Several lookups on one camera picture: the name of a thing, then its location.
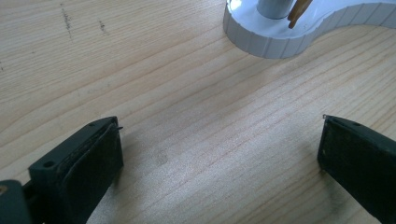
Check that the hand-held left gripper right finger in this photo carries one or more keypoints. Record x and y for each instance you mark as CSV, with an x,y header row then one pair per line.
x,y
361,165

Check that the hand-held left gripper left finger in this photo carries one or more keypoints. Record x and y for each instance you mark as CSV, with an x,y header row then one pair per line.
x,y
81,174

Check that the white ribbed tray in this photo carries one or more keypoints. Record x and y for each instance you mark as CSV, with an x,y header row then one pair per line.
x,y
271,43

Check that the brown wooden stick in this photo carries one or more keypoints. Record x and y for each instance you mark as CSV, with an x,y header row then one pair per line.
x,y
297,14

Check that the metal cylinder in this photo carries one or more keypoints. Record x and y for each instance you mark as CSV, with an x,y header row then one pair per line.
x,y
275,8

